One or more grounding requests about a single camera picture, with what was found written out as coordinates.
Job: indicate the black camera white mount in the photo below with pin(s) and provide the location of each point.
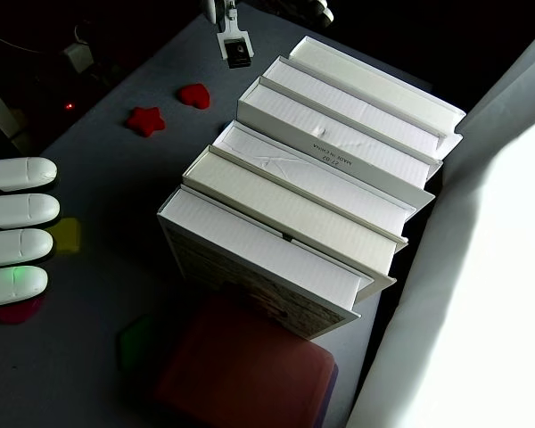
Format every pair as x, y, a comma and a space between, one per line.
234, 42

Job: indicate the white book gold print spine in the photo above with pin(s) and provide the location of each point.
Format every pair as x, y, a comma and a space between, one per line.
374, 84

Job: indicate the green square block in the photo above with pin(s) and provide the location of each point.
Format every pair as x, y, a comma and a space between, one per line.
134, 343

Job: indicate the yellow square block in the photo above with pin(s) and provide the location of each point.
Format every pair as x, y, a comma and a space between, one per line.
69, 236

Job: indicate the grey table cloth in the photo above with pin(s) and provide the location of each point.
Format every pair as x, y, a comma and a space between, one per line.
93, 187

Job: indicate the white book grey lettered spine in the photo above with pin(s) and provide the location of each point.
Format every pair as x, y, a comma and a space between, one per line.
339, 96

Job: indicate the large white panel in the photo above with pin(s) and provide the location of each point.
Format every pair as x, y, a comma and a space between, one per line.
472, 267

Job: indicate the red heart block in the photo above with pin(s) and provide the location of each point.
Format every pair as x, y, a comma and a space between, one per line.
194, 95

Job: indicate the white power adapter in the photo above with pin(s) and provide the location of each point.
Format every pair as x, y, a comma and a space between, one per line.
78, 55

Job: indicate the white book pale characters spine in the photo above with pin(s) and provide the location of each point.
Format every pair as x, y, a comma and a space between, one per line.
285, 209

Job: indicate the red star block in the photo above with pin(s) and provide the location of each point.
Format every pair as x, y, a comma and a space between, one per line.
145, 120

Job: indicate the white book made-in-china print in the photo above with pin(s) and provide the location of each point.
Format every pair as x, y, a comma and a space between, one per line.
330, 134

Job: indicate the magenta round block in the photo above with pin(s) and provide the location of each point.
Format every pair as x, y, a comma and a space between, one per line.
20, 313

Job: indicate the white frame post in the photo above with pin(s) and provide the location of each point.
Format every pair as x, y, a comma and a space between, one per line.
0, 111

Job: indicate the book black and white spine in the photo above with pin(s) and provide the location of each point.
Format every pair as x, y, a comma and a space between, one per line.
258, 254

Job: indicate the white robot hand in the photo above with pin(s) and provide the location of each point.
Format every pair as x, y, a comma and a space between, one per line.
211, 11
18, 176

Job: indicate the white Fashionindia book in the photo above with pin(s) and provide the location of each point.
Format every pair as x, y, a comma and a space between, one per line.
303, 178

